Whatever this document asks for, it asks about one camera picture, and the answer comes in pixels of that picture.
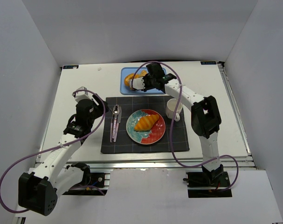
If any blue plastic tray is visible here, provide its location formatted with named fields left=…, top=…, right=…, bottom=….
left=120, top=67, right=164, bottom=95

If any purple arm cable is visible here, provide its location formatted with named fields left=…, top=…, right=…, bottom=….
left=0, top=89, right=108, bottom=214
left=131, top=61, right=239, bottom=192

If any knife with pink handle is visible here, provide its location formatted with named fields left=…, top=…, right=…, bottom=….
left=113, top=105, right=122, bottom=142

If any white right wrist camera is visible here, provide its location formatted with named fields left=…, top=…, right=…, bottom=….
left=129, top=77, right=145, bottom=90

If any dark grey checked placemat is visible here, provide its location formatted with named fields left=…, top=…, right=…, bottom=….
left=100, top=94, right=190, bottom=154

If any orange bagel bread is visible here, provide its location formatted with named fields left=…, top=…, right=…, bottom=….
left=124, top=73, right=134, bottom=90

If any orange croissant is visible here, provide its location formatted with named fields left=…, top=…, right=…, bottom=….
left=134, top=114, right=159, bottom=131

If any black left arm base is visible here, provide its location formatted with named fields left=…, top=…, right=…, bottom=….
left=63, top=162, right=109, bottom=196

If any white ceramic mug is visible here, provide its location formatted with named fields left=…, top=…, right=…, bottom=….
left=166, top=98, right=183, bottom=121

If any spoon with pink handle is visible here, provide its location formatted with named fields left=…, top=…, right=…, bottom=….
left=110, top=104, right=122, bottom=143

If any teal and red plate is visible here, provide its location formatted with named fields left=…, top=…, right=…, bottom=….
left=126, top=109, right=166, bottom=145

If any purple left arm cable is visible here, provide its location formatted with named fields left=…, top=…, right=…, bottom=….
left=0, top=89, right=108, bottom=214

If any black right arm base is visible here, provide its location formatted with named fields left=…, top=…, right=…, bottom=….
left=183, top=171, right=232, bottom=198

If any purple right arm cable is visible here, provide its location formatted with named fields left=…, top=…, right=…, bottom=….
left=131, top=61, right=239, bottom=192

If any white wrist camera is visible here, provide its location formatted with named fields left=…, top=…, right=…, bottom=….
left=129, top=77, right=145, bottom=90
left=72, top=86, right=91, bottom=103

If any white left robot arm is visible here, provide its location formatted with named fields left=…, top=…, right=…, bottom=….
left=18, top=94, right=109, bottom=216

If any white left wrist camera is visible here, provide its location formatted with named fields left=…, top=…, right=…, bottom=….
left=72, top=86, right=91, bottom=103

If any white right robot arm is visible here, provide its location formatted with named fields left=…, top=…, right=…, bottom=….
left=134, top=62, right=223, bottom=182

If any fork with pink handle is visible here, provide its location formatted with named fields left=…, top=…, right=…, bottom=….
left=110, top=106, right=117, bottom=143

